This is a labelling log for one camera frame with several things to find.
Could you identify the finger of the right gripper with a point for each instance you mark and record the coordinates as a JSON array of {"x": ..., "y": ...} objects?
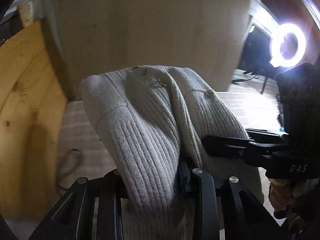
[
  {"x": 260, "y": 134},
  {"x": 248, "y": 150}
]

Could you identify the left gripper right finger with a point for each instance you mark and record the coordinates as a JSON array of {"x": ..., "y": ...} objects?
[{"x": 224, "y": 208}]

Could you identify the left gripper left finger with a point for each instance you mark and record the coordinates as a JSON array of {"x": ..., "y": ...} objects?
[{"x": 89, "y": 209}]

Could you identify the white knit cardigan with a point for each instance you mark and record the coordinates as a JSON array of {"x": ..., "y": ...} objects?
[{"x": 149, "y": 117}]

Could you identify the person's right hand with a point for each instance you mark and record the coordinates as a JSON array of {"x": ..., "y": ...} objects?
[{"x": 283, "y": 193}]

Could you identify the light wood cabinet panel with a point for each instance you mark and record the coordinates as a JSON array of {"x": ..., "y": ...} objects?
[{"x": 98, "y": 36}]

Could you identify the pine wood board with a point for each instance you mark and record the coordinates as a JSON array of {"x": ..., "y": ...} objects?
[{"x": 32, "y": 108}]

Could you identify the white ring light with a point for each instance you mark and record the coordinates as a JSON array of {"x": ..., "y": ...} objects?
[{"x": 287, "y": 46}]

